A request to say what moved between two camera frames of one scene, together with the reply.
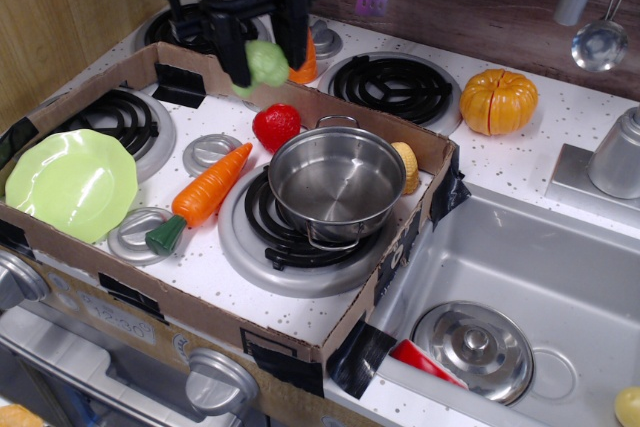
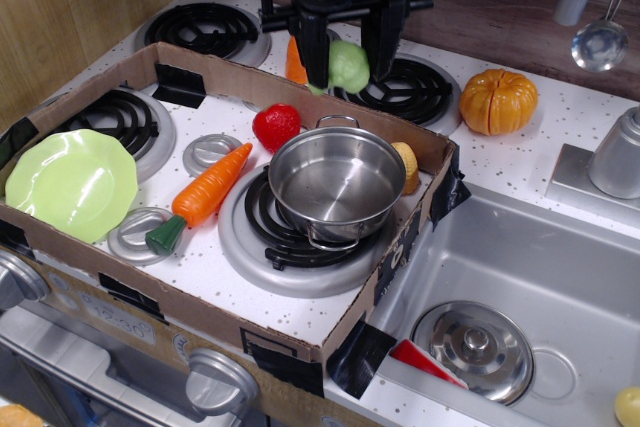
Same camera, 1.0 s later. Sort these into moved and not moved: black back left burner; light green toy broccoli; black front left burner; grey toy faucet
Moved: light green toy broccoli
Not moved: grey toy faucet; black back left burner; black front left burner
